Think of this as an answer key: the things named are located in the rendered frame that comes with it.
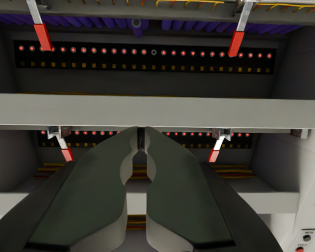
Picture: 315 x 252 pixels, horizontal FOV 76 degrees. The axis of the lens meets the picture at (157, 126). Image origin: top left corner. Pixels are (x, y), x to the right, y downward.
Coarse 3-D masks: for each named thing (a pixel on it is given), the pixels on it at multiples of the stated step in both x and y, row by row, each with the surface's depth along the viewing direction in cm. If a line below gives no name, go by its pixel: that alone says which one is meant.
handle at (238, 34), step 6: (246, 6) 25; (246, 12) 26; (240, 18) 26; (246, 18) 26; (240, 24) 27; (234, 30) 28; (240, 30) 27; (234, 36) 28; (240, 36) 28; (234, 42) 28; (240, 42) 28; (234, 48) 29; (228, 54) 30; (234, 54) 30
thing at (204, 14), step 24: (0, 0) 28; (24, 0) 28; (48, 0) 29; (72, 0) 29; (96, 0) 28; (120, 0) 29; (144, 0) 29; (168, 0) 29; (192, 0) 28; (288, 24) 32; (312, 24) 32
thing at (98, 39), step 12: (216, 0) 30; (228, 0) 30; (12, 36) 40; (24, 36) 40; (36, 36) 40; (60, 36) 40; (72, 36) 40; (84, 36) 40; (96, 36) 40; (108, 36) 40; (120, 36) 41; (132, 36) 41; (144, 36) 41; (156, 36) 41; (168, 36) 41; (300, 36) 40; (312, 36) 37; (276, 48) 43; (300, 48) 40; (312, 48) 37
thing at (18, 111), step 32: (0, 96) 29; (32, 96) 29; (64, 96) 29; (96, 96) 29; (128, 96) 30; (160, 96) 30; (0, 128) 37; (32, 128) 37; (64, 128) 32; (96, 128) 38; (160, 128) 38; (192, 128) 39; (224, 128) 32; (256, 128) 39; (288, 128) 40
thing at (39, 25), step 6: (30, 0) 24; (30, 6) 25; (36, 6) 25; (30, 12) 25; (36, 12) 25; (36, 18) 26; (36, 24) 26; (42, 24) 26; (36, 30) 27; (42, 30) 27; (42, 36) 27; (48, 36) 28; (42, 42) 28; (48, 42) 28; (42, 48) 28; (48, 48) 28
